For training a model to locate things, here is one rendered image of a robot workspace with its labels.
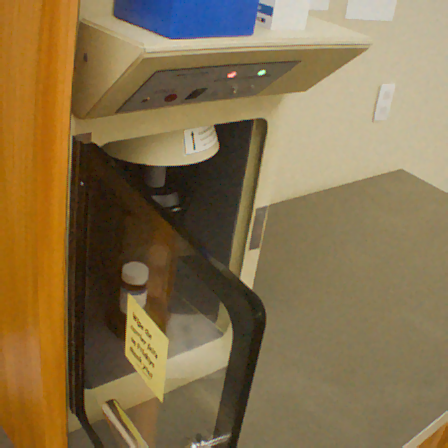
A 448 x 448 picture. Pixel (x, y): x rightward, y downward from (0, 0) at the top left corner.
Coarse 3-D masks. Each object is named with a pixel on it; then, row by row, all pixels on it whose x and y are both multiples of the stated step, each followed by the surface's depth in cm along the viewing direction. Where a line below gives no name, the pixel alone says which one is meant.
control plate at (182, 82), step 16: (256, 64) 63; (272, 64) 65; (288, 64) 67; (160, 80) 58; (176, 80) 60; (192, 80) 61; (208, 80) 63; (224, 80) 65; (240, 80) 67; (256, 80) 69; (272, 80) 71; (144, 96) 61; (160, 96) 63; (208, 96) 68; (224, 96) 70; (240, 96) 72
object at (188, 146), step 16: (192, 128) 79; (208, 128) 81; (112, 144) 77; (128, 144) 77; (144, 144) 77; (160, 144) 77; (176, 144) 77; (192, 144) 79; (208, 144) 81; (128, 160) 77; (144, 160) 77; (160, 160) 77; (176, 160) 78; (192, 160) 79
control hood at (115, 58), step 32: (96, 32) 56; (128, 32) 54; (256, 32) 62; (288, 32) 64; (320, 32) 67; (352, 32) 71; (96, 64) 57; (128, 64) 53; (160, 64) 55; (192, 64) 57; (224, 64) 60; (320, 64) 71; (96, 96) 58; (128, 96) 59; (256, 96) 75
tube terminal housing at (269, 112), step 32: (96, 0) 58; (288, 96) 83; (96, 128) 66; (128, 128) 69; (160, 128) 71; (256, 128) 86; (256, 160) 89; (256, 192) 88; (256, 256) 95; (64, 288) 73; (64, 320) 75; (64, 352) 78
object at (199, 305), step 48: (96, 144) 62; (96, 192) 62; (144, 192) 54; (96, 240) 64; (144, 240) 54; (192, 240) 48; (96, 288) 66; (144, 288) 56; (192, 288) 49; (240, 288) 44; (96, 336) 69; (192, 336) 50; (240, 336) 44; (96, 384) 72; (144, 384) 60; (192, 384) 51; (240, 384) 45; (96, 432) 76; (144, 432) 62; (192, 432) 53
